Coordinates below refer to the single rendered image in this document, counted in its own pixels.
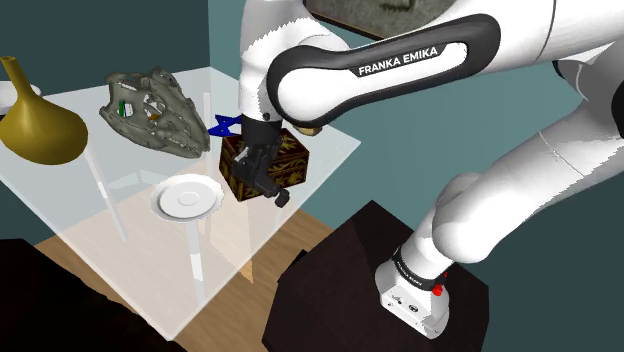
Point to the clear glass table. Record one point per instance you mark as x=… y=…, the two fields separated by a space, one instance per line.
x=63 y=195

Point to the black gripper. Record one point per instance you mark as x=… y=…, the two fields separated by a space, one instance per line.
x=261 y=139

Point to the white round plate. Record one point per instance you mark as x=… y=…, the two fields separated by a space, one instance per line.
x=187 y=199

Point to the dark robot stand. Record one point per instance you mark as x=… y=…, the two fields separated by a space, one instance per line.
x=331 y=292

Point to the blue star-shaped object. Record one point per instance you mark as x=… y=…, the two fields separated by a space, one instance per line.
x=222 y=128

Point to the grey animal skull figure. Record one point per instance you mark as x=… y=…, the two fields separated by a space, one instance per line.
x=163 y=117

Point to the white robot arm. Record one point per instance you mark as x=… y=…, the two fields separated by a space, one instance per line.
x=336 y=90

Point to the white bowl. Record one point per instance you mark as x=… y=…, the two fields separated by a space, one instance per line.
x=7 y=95

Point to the small gold round object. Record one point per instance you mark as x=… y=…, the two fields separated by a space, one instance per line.
x=307 y=130

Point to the gold long-necked vase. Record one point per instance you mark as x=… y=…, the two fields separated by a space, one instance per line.
x=41 y=129

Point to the brown patterned box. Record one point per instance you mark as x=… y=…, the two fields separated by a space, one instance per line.
x=292 y=161

